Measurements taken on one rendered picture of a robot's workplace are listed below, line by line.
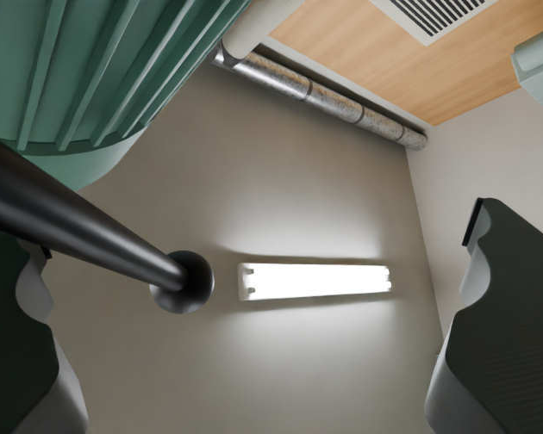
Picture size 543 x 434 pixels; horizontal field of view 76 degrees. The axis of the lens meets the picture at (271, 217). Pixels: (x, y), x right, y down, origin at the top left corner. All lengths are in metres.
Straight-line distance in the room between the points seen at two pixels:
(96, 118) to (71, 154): 0.03
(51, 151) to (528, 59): 2.15
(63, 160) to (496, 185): 3.11
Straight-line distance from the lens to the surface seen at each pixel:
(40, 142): 0.20
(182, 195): 1.72
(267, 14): 1.83
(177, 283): 0.17
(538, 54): 2.22
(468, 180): 3.28
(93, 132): 0.20
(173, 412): 1.65
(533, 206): 3.11
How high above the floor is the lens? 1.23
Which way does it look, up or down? 47 degrees up
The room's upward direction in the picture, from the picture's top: 112 degrees counter-clockwise
